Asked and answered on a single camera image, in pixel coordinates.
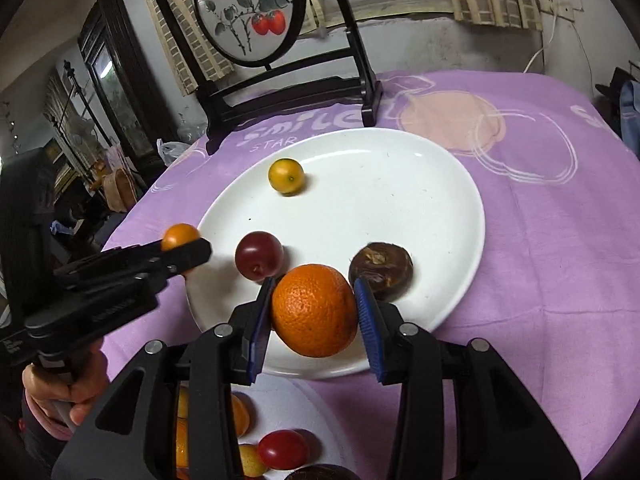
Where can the yellow kumquat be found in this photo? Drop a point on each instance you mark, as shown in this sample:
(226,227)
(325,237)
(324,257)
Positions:
(252,461)
(286,176)

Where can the white plastic bag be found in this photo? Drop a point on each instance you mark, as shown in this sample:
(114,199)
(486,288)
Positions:
(172,151)

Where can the blue cloth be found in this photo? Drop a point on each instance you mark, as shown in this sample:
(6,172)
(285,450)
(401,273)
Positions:
(631,115)

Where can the white wall socket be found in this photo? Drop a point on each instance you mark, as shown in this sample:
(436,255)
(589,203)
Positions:
(559,5)

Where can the white electric fan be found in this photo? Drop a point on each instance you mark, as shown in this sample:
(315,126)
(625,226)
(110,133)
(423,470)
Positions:
(77,141)

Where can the person's left forearm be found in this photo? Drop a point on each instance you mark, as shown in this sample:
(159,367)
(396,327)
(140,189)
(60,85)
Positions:
(35,445)

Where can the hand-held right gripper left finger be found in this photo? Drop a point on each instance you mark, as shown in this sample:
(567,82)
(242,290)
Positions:
(260,340)

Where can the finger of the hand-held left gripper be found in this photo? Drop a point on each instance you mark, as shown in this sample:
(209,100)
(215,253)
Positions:
(110,256)
(187,255)

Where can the purple printed tablecloth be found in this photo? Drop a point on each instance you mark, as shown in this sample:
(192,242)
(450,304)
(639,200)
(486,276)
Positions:
(525,260)

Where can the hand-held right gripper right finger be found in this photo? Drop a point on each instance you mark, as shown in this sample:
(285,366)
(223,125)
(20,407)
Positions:
(370,330)

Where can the orange mandarin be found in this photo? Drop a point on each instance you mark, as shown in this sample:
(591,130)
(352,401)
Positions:
(315,310)
(241,414)
(181,442)

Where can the white round plate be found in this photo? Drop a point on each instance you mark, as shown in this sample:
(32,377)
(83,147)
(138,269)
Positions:
(375,200)

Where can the dark wooden cabinet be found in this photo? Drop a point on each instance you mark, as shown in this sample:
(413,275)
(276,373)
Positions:
(117,85)

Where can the brown wicker basket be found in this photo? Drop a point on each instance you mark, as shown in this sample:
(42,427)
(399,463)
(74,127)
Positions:
(120,191)

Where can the person's left hand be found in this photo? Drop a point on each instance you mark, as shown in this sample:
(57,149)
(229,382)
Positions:
(90,390)

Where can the black framed round painting screen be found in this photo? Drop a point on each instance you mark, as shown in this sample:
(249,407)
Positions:
(250,10)

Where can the dark red cherry tomato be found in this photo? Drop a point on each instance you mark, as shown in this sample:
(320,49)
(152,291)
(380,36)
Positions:
(257,255)

